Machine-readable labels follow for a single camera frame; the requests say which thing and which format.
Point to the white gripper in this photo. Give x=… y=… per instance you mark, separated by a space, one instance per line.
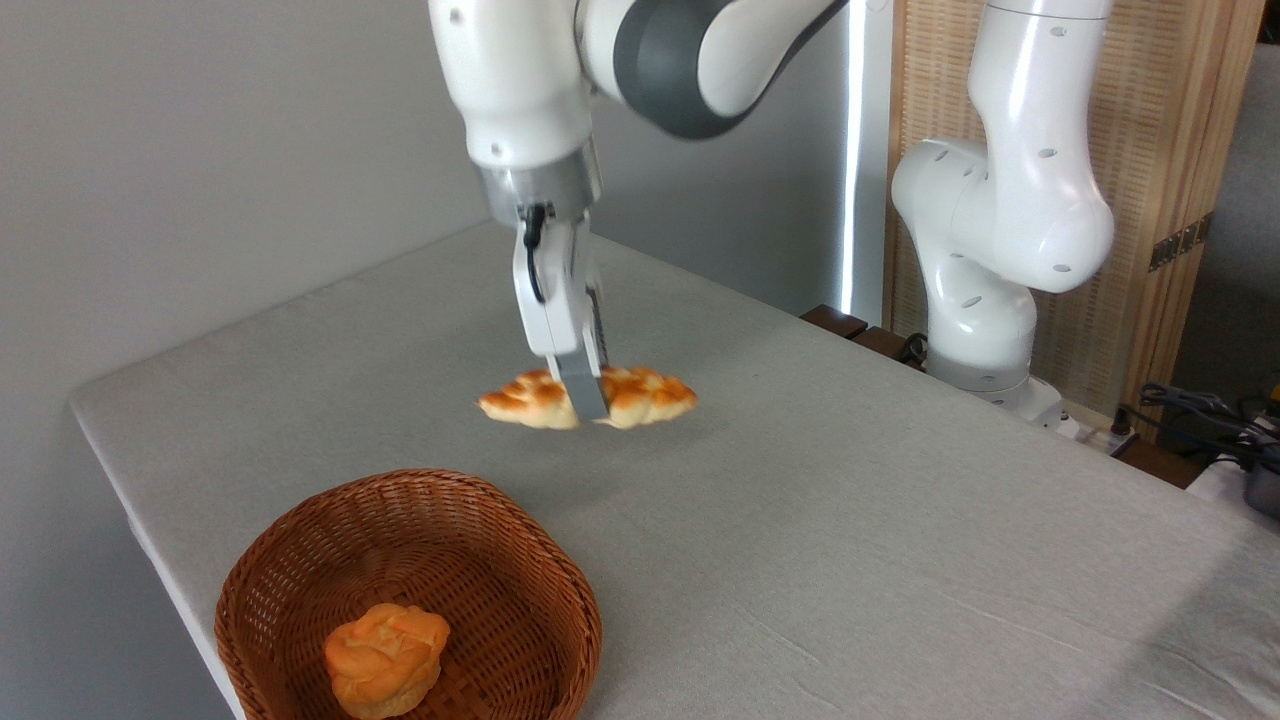
x=558 y=300

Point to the long braided bread loaf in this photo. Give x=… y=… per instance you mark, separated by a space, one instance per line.
x=640 y=395

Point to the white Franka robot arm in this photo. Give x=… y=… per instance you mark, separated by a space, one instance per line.
x=1020 y=200

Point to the brown wicker basket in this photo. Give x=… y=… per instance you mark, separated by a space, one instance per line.
x=500 y=620

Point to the round orange bread bun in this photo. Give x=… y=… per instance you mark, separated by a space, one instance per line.
x=385 y=655

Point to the dark brown wooden base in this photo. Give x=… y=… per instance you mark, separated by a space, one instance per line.
x=850 y=328

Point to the grey tablecloth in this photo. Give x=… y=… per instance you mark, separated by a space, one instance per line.
x=850 y=520

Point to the white power strip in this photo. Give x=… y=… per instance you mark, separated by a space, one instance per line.
x=1095 y=430

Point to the metal screen hinge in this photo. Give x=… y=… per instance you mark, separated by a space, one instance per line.
x=1180 y=243

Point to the bamboo folding screen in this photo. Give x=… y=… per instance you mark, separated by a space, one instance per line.
x=1170 y=100

